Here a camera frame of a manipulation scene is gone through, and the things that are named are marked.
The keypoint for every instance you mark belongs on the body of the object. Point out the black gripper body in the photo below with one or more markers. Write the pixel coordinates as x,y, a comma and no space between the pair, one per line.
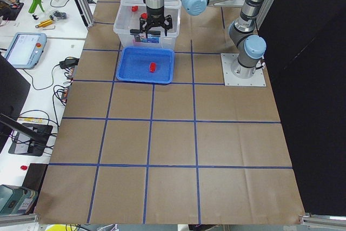
155,12

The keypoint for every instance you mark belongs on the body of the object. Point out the clear plastic storage box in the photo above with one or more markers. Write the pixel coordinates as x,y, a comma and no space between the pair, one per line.
135,27

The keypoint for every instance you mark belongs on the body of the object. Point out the blue plastic tray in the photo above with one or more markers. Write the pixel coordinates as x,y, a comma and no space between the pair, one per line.
134,65

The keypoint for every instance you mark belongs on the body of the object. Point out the black power adapter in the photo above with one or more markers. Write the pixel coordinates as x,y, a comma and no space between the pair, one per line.
68,62

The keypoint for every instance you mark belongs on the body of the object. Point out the blue teach pendant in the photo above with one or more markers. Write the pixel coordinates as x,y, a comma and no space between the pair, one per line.
25,49

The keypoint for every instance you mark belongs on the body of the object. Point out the black monitor stand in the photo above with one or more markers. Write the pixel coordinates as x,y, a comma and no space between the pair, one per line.
27,138

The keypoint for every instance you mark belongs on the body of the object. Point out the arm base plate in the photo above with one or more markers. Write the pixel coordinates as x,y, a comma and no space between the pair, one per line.
236,75

